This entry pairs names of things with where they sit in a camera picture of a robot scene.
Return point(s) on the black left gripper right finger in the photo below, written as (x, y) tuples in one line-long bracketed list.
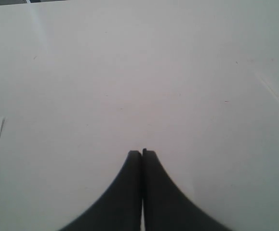
[(166, 208)]

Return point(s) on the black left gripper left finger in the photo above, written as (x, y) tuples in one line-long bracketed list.
[(120, 206)]

